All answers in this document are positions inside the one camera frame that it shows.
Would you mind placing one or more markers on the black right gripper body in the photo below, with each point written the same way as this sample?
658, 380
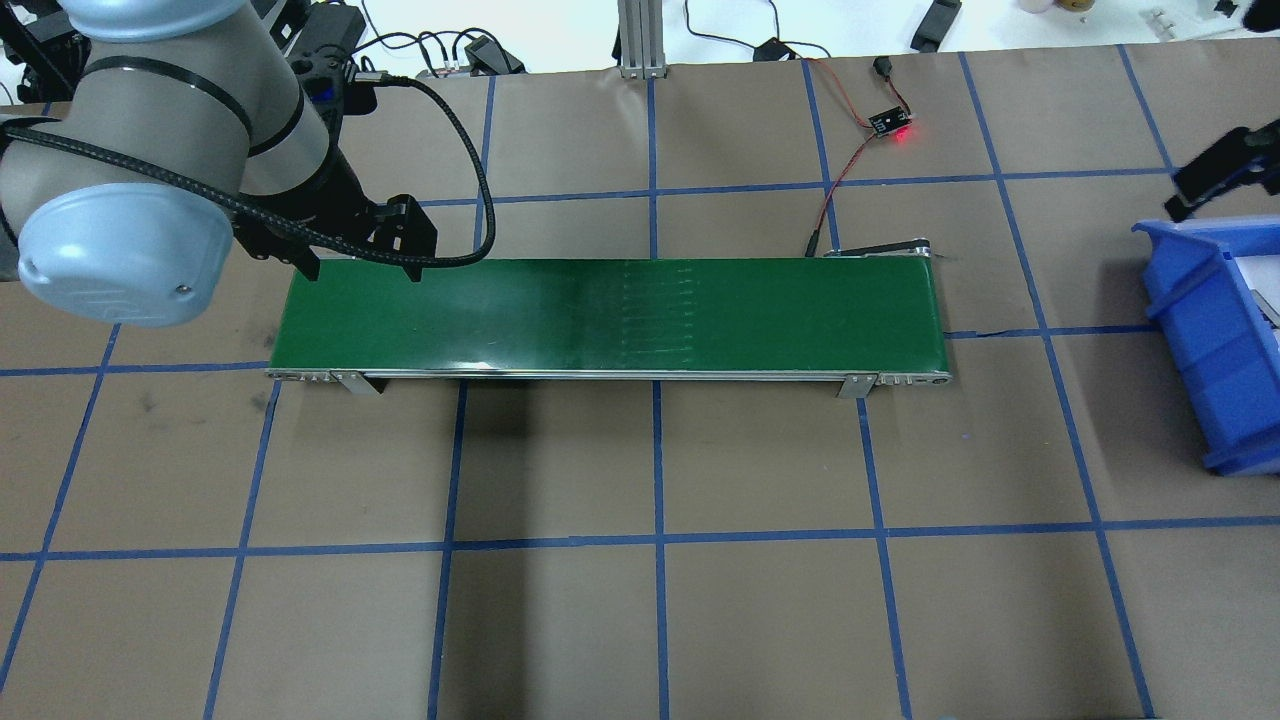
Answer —
1218, 170

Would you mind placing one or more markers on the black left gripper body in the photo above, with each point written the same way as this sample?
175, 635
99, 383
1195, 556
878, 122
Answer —
338, 205

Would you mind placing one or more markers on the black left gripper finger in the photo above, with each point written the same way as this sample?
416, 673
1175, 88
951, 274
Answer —
305, 261
412, 266

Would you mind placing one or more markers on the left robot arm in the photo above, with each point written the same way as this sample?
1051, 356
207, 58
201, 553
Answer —
188, 133

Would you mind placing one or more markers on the blue plastic bin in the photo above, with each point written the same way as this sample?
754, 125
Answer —
1212, 287

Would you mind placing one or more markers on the black power adapter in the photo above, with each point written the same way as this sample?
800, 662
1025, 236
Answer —
327, 38

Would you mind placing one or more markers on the small controller board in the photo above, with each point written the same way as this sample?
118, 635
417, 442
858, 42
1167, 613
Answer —
891, 123

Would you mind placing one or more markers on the green conveyor belt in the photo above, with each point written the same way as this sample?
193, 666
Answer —
861, 320

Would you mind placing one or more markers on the aluminium frame post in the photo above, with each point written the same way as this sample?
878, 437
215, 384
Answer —
640, 41

